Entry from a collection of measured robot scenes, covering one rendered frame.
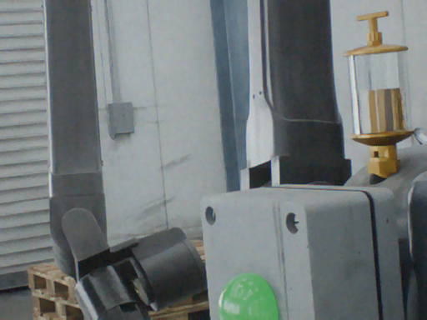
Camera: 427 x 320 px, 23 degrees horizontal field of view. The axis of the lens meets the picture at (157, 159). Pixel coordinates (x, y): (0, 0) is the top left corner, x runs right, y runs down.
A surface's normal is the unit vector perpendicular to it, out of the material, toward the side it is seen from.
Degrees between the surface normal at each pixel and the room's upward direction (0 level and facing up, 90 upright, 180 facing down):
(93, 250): 57
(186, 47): 90
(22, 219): 87
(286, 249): 90
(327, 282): 90
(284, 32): 79
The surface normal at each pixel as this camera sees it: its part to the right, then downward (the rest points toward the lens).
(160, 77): 0.49, 0.00
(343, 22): -0.87, 0.11
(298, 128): 0.28, -0.17
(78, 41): 0.08, -0.50
